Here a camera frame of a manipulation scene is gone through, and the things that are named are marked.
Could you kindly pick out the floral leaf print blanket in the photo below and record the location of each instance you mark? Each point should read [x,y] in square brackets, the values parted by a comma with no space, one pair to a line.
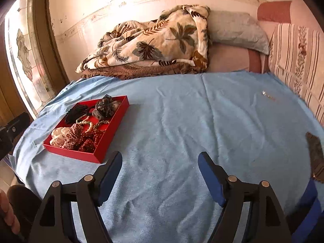
[175,43]

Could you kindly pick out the red plaid scrunchie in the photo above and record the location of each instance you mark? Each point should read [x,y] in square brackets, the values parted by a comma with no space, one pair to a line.
[72,136]

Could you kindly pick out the dark grey scrunchie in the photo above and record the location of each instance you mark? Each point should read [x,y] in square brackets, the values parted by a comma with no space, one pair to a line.
[105,108]

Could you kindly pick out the dark patterned cloth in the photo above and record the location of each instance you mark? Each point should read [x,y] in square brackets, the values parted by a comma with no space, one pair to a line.
[316,157]

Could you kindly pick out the striped floral cushion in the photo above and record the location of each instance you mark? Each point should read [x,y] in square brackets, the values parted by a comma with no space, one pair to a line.
[296,58]

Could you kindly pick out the stained glass window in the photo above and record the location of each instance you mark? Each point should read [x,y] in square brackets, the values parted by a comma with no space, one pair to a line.
[24,58]

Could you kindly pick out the white dotted scrunchie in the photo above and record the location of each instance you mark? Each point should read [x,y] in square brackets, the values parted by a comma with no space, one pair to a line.
[58,136]

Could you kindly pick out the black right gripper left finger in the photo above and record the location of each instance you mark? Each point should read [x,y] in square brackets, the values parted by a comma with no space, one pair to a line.
[105,177]

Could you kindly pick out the grey pillow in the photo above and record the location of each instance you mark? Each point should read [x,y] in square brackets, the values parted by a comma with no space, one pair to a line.
[238,29]

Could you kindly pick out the light blue bed cover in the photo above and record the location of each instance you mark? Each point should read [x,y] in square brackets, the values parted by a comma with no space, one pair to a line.
[250,124]

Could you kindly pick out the pink bed sheet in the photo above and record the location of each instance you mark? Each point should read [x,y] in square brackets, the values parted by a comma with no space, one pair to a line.
[225,58]

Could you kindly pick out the black hair claw clip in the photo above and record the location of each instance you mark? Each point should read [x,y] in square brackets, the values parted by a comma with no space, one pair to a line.
[75,113]

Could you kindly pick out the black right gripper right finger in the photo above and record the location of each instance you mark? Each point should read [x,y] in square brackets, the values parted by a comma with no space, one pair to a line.
[215,178]

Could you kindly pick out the left hand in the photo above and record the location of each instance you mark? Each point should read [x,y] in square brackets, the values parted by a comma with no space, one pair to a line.
[9,216]

